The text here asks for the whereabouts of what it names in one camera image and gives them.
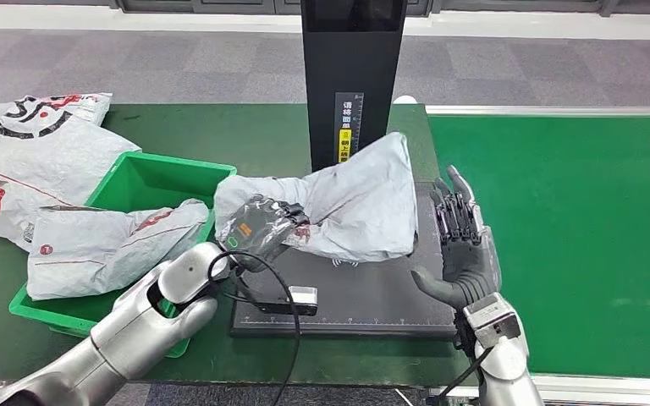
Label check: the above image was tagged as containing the black left camera cable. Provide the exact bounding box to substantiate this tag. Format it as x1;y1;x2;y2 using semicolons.
208;250;302;406

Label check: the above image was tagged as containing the grey parcel bag red line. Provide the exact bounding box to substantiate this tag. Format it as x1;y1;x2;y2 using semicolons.
25;199;211;301

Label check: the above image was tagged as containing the white mailer bag black print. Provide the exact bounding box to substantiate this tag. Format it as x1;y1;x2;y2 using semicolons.
0;92;113;141

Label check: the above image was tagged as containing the black camera cable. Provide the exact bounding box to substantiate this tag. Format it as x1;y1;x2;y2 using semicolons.
431;347;494;406
208;250;302;406

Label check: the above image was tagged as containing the black inbound scanner machine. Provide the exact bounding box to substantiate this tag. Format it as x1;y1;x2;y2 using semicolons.
229;0;459;339

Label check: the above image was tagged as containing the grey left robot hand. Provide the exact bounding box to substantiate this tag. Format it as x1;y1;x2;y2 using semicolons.
215;194;311;274

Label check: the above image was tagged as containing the green plastic crate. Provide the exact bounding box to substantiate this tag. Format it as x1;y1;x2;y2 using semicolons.
8;151;238;359

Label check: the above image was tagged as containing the black yellow machine label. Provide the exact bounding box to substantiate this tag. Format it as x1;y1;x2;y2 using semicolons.
334;92;366;165

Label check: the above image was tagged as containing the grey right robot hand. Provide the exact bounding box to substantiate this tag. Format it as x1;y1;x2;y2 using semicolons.
410;165;503;310

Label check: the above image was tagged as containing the black right camera cable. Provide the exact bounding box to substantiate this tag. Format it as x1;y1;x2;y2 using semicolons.
431;347;494;406

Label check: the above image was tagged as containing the grey parcel bag maroon print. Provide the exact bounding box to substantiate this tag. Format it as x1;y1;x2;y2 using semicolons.
213;131;421;265

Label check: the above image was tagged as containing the green conveyor belt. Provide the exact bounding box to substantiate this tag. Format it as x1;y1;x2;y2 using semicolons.
427;114;650;379

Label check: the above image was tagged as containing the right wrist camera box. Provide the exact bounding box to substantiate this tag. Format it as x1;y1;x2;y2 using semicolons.
463;292;522;349

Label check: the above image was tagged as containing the large white QR-code mailer bag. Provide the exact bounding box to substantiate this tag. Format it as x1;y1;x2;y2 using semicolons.
0;120;142;253

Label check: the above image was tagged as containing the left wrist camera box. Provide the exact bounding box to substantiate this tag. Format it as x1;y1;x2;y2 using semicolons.
255;285;319;318

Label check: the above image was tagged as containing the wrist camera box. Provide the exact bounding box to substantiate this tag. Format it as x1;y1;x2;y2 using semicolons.
255;285;319;318
463;292;522;349

